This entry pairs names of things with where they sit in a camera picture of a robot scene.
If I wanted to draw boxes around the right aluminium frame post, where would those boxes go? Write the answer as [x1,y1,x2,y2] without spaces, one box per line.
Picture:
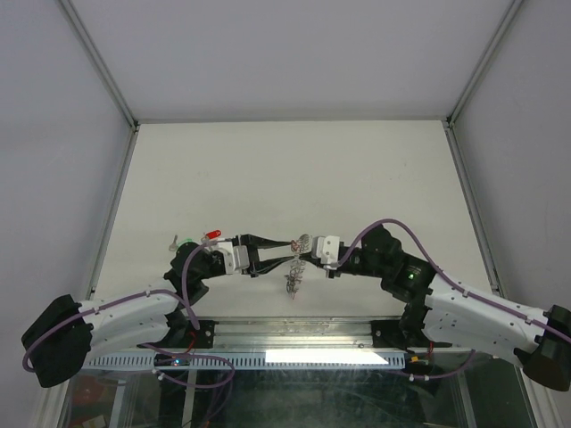
[445,0,525,128]

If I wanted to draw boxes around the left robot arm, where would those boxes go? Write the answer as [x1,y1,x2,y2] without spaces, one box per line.
[21,234,290,388]

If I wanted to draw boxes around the left aluminium frame post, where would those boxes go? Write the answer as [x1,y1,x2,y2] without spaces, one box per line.
[55,0,139,130]

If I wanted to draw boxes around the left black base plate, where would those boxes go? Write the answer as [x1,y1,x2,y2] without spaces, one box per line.
[150,320,217,350]

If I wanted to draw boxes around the green tag loose key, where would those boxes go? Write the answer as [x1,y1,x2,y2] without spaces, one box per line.
[168,235,193,252]

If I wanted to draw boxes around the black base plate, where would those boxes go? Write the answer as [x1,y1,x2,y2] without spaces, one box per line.
[150,320,217,350]
[368,318,452,351]

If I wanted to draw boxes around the red tag key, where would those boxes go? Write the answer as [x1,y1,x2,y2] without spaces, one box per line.
[201,229,221,246]

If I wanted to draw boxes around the white slotted cable duct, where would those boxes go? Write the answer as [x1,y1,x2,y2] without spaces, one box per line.
[83,349,406,372]

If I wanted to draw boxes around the aluminium frame post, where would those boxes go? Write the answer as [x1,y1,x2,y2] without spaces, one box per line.
[55,0,139,130]
[445,0,525,128]

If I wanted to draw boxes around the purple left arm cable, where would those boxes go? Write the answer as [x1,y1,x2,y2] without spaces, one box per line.
[21,243,236,389]

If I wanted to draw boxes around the aluminium mounting rail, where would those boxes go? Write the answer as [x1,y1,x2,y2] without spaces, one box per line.
[57,314,536,356]

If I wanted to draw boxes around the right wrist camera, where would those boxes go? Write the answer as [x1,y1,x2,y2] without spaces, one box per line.
[311,235,341,270]

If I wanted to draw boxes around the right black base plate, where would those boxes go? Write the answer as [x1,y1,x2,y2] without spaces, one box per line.
[368,318,452,351]

